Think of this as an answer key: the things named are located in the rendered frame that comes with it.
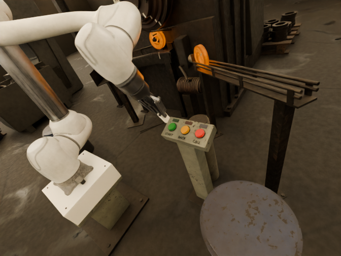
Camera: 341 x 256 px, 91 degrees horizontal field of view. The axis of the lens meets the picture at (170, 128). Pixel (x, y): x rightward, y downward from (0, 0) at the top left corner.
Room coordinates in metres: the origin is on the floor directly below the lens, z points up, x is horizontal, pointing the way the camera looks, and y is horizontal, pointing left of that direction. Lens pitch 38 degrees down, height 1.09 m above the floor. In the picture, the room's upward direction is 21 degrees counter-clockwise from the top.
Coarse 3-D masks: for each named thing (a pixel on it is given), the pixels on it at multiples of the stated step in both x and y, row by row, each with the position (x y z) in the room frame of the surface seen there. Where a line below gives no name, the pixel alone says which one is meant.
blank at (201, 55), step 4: (200, 44) 1.09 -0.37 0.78; (196, 48) 1.10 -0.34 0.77; (200, 48) 1.05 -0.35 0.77; (204, 48) 1.04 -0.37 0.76; (196, 52) 1.11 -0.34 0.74; (200, 52) 1.05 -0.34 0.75; (204, 52) 1.03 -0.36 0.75; (196, 56) 1.13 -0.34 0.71; (200, 56) 1.06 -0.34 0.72; (204, 56) 1.02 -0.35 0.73; (208, 56) 1.02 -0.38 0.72; (196, 60) 1.14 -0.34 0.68; (200, 60) 1.11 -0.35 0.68; (204, 60) 1.01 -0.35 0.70; (208, 60) 1.02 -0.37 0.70; (208, 64) 1.02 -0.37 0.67; (200, 68) 1.09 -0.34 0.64
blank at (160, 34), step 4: (156, 32) 1.54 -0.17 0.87; (160, 32) 1.53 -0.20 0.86; (152, 36) 1.59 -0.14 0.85; (160, 36) 1.52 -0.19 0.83; (164, 36) 1.53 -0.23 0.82; (160, 40) 1.53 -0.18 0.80; (164, 40) 1.52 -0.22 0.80; (152, 44) 1.61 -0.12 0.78; (156, 44) 1.57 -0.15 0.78; (160, 44) 1.54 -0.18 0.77; (164, 44) 1.53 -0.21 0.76; (156, 48) 1.59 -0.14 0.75; (160, 48) 1.55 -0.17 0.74
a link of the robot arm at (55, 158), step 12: (36, 144) 0.72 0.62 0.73; (48, 144) 0.70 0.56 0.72; (60, 144) 0.73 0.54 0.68; (72, 144) 0.77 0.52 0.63; (36, 156) 0.66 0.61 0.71; (48, 156) 0.66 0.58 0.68; (60, 156) 0.68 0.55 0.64; (72, 156) 0.72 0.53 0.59; (36, 168) 0.65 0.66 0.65; (48, 168) 0.64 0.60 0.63; (60, 168) 0.65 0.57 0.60; (72, 168) 0.68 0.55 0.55; (60, 180) 0.64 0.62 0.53
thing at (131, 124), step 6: (96, 72) 1.85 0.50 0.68; (96, 78) 1.79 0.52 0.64; (102, 78) 1.89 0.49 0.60; (96, 84) 1.73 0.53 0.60; (102, 84) 1.71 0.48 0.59; (120, 90) 1.75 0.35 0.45; (120, 96) 1.76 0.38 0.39; (126, 96) 1.79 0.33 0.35; (126, 102) 1.75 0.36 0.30; (126, 108) 1.76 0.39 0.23; (132, 108) 1.79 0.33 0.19; (132, 114) 1.75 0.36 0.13; (132, 120) 1.76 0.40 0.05; (138, 120) 1.77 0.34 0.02; (132, 126) 1.70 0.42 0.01
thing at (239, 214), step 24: (216, 192) 0.35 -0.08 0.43; (240, 192) 0.31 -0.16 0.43; (264, 192) 0.28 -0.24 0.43; (216, 216) 0.26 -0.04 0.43; (240, 216) 0.23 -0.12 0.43; (264, 216) 0.21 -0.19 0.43; (288, 216) 0.18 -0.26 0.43; (216, 240) 0.19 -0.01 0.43; (240, 240) 0.17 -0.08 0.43; (264, 240) 0.15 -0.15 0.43; (288, 240) 0.13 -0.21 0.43
